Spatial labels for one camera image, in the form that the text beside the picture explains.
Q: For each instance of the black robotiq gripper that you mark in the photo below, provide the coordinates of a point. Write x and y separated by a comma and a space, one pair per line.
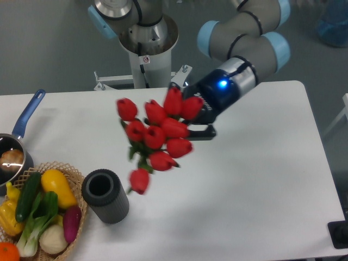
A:
218, 91

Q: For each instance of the red tulip bouquet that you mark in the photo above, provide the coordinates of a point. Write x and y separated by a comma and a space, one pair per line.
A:
161, 138

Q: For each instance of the dark grey ribbed vase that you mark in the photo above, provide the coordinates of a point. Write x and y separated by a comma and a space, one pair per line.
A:
102, 190

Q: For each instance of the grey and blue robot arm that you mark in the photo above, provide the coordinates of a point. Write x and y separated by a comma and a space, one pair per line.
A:
247, 46

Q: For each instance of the woven wicker basket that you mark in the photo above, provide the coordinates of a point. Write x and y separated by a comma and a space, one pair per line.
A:
75, 180

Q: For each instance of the yellow mango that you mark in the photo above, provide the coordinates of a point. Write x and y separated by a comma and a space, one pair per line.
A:
54, 180

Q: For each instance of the purple eggplant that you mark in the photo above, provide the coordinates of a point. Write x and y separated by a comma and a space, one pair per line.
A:
71, 220

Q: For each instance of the blue transparent container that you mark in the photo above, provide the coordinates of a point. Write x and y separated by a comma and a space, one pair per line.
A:
332, 24

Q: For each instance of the green bok choy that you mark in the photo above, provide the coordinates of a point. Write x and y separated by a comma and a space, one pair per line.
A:
43, 211

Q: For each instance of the green cucumber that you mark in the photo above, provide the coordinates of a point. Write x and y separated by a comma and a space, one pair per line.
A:
27, 197

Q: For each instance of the bread roll in pan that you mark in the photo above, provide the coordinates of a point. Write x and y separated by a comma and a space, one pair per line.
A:
12, 160

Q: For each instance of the white onion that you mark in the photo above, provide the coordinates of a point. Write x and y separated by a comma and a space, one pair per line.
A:
52, 240

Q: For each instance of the black device at edge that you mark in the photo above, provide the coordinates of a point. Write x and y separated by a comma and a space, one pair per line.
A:
338, 233

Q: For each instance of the yellow bell pepper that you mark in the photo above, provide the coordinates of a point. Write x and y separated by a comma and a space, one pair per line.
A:
8, 212

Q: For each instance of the orange fruit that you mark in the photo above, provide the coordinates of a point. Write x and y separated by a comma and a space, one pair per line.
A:
9, 252

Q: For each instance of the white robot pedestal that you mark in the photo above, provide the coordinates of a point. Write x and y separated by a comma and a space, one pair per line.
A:
150, 55

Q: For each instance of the white chair frame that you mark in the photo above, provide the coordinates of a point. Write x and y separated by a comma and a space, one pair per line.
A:
337, 122

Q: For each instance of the blue handled saucepan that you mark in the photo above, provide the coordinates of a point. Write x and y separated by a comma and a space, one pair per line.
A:
14, 140

